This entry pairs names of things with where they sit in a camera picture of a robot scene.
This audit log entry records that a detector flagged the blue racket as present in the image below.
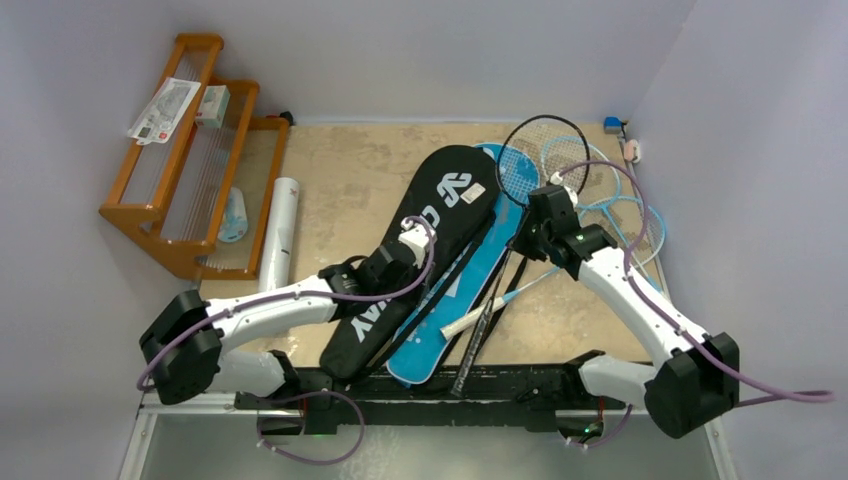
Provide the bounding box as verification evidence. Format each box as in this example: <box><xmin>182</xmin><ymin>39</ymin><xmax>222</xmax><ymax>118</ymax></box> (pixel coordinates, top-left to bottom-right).
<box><xmin>540</xmin><ymin>135</ymin><xmax>667</xmax><ymax>292</ymax></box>
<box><xmin>440</xmin><ymin>195</ymin><xmax>667</xmax><ymax>340</ymax></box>

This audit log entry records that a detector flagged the black Crossway racket bag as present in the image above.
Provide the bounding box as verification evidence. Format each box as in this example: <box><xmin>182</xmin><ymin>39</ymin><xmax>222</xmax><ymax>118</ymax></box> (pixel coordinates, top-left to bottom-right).
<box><xmin>319</xmin><ymin>145</ymin><xmax>500</xmax><ymax>381</ymax></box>

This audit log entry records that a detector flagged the white shuttlecock tube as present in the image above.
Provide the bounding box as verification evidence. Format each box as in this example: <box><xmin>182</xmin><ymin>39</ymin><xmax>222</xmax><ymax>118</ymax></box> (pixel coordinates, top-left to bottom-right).
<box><xmin>258</xmin><ymin>177</ymin><xmax>300</xmax><ymax>292</ymax></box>

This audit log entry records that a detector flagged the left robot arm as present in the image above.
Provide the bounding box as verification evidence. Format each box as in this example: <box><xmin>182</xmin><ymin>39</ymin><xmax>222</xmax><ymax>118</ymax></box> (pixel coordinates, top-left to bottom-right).
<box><xmin>135</xmin><ymin>237</ymin><xmax>435</xmax><ymax>409</ymax></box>

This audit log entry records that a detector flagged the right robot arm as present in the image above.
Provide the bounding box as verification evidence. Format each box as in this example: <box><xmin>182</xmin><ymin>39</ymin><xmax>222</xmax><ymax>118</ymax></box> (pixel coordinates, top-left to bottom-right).
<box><xmin>512</xmin><ymin>185</ymin><xmax>739</xmax><ymax>439</ymax></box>

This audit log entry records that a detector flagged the blue white wipes pack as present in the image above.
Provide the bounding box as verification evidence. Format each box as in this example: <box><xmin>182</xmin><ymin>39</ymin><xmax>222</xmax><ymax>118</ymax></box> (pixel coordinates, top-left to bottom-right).
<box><xmin>217</xmin><ymin>187</ymin><xmax>248</xmax><ymax>243</ymax></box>

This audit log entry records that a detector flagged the blue racket bag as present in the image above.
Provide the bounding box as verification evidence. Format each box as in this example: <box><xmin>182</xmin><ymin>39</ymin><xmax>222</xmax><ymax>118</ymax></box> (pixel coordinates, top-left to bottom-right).
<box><xmin>386</xmin><ymin>143</ymin><xmax>522</xmax><ymax>387</ymax></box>

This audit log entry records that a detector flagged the blue clip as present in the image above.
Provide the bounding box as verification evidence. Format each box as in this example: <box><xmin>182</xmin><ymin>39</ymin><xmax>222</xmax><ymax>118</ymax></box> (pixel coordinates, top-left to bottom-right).
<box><xmin>602</xmin><ymin>116</ymin><xmax>625</xmax><ymax>136</ymax></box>

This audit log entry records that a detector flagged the wooden shelf rack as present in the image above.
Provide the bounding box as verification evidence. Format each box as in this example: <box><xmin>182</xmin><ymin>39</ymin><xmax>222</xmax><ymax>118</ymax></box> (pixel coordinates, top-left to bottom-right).
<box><xmin>99</xmin><ymin>33</ymin><xmax>294</xmax><ymax>281</ymax></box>

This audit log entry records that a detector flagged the small white green box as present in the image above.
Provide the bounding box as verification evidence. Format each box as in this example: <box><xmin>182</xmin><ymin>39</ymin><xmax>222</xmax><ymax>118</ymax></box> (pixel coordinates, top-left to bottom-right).
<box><xmin>195</xmin><ymin>85</ymin><xmax>230</xmax><ymax>128</ymax></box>

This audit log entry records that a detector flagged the white plastic package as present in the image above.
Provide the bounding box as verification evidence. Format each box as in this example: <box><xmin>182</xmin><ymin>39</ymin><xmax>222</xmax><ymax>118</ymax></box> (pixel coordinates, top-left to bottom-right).
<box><xmin>127</xmin><ymin>77</ymin><xmax>201</xmax><ymax>146</ymax></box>

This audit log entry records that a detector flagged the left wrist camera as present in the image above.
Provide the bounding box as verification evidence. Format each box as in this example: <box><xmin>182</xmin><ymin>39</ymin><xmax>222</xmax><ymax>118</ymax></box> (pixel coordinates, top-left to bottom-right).
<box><xmin>398</xmin><ymin>218</ymin><xmax>436</xmax><ymax>269</ymax></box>

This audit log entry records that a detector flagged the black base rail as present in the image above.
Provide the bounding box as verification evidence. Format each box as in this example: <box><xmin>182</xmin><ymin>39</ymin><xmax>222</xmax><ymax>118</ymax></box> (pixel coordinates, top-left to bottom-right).
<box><xmin>234</xmin><ymin>363</ymin><xmax>625</xmax><ymax>435</ymax></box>

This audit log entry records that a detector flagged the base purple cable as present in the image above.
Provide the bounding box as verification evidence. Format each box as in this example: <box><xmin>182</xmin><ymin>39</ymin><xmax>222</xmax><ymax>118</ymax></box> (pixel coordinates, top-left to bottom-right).
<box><xmin>254</xmin><ymin>387</ymin><xmax>368</xmax><ymax>465</ymax></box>

